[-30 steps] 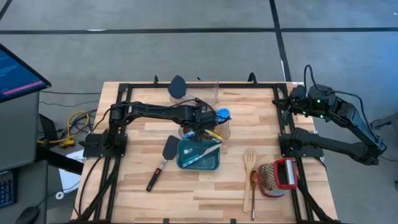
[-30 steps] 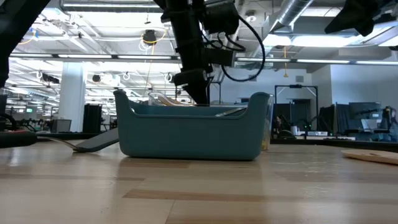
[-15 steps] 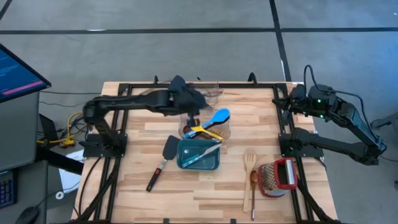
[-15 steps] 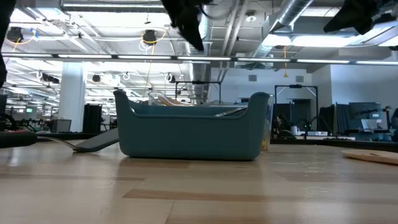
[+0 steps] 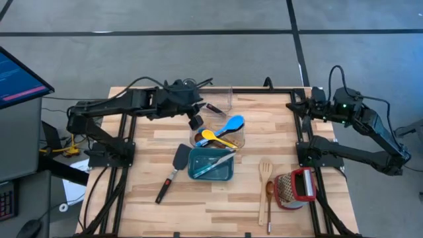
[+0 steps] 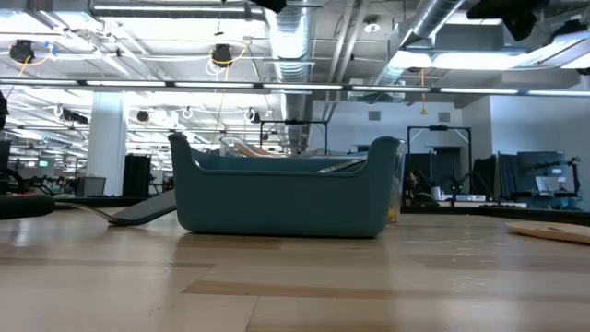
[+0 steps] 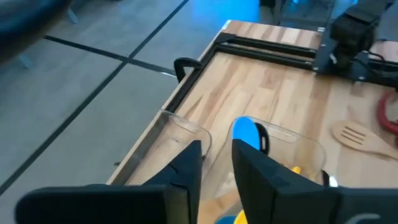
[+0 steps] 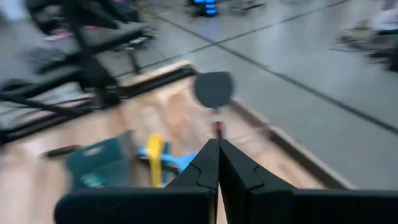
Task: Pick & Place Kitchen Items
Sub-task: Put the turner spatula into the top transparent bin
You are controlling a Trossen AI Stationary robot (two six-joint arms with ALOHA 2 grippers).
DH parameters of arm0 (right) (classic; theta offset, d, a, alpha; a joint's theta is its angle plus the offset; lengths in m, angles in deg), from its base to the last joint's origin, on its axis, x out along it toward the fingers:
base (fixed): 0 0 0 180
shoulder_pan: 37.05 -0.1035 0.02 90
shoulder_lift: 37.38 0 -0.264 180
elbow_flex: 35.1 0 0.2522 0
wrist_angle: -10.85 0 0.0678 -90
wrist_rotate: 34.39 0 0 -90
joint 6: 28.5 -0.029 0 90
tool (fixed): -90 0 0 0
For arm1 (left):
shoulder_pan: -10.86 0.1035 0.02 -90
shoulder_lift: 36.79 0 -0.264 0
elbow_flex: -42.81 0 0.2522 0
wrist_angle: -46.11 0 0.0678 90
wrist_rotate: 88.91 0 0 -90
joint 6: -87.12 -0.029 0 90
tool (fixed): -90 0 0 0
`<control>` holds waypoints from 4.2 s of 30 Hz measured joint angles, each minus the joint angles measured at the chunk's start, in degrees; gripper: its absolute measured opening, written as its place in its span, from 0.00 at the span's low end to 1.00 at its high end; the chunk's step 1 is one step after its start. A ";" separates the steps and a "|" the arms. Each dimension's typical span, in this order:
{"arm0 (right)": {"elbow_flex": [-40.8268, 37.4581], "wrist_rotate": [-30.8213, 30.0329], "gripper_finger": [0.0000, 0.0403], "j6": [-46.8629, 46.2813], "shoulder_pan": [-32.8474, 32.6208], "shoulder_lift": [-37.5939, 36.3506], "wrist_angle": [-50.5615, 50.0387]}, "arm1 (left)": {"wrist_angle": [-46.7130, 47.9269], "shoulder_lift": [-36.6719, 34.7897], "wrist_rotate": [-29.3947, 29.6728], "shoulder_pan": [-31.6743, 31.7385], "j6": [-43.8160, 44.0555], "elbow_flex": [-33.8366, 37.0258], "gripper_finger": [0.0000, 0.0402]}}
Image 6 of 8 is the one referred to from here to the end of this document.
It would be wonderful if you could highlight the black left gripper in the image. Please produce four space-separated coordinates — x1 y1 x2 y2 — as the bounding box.
251 0 288 14

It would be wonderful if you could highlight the ribbed silver ventilation duct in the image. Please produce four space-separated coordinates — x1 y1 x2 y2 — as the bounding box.
265 4 315 156

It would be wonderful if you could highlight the yellow hanging pull cord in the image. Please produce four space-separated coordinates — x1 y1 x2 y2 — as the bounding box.
419 68 429 116

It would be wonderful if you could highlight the grey background box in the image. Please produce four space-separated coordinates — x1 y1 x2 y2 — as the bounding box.
75 175 107 198

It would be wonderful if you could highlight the smooth silver ventilation duct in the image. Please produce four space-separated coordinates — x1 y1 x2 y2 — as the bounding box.
368 0 465 89

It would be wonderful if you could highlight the long wooden slotted spatula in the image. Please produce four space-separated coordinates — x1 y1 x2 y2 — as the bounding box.
505 219 590 246

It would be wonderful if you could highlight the white building column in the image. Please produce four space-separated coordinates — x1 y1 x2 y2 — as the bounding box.
85 91 130 197

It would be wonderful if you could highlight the background computer monitor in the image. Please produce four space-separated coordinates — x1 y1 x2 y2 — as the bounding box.
515 150 569 179

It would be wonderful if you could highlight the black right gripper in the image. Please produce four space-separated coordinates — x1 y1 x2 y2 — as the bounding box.
466 0 550 42

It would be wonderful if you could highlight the black ceiling cable reel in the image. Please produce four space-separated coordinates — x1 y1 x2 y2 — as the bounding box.
8 39 37 65
210 43 235 68

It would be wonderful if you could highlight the black background stand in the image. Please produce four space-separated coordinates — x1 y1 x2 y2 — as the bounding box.
567 156 583 211

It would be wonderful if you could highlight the black background cabinet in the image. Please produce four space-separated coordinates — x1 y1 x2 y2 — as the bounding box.
122 153 153 198

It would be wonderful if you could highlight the person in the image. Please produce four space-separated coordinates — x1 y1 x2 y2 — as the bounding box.
406 169 428 204

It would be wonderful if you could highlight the black spatula with silver neck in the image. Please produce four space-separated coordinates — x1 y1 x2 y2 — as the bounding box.
0 187 179 228

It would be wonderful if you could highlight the long ceiling light strip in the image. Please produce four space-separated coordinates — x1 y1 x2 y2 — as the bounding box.
0 77 590 97

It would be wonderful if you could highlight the short wooden slotted spatula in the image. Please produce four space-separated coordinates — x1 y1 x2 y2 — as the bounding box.
234 141 280 159

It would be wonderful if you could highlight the teal plastic bin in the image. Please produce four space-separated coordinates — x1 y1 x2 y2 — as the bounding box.
167 132 403 240

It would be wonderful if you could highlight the black background rig frame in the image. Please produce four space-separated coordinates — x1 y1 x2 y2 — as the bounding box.
258 118 329 157
406 124 473 195

